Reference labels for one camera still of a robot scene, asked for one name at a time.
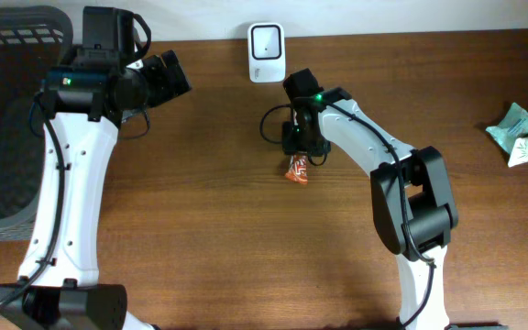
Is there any orange candy bar wrapper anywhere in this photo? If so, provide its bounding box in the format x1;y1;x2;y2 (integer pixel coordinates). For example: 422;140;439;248
285;154;308;185

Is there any teal wet wipes pack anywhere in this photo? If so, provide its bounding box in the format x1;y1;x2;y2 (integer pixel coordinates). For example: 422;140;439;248
486;103;528;154

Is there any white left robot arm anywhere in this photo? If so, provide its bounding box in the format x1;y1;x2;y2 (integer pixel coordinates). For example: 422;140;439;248
0;6;191;329

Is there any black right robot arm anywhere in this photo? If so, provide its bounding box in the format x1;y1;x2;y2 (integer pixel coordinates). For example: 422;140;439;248
282;69;458;329

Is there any white barcode scanner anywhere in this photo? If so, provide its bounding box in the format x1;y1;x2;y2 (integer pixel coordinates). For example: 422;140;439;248
247;22;286;83

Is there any grey plastic basket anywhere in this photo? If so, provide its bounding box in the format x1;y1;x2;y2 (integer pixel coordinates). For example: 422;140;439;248
0;5;73;241

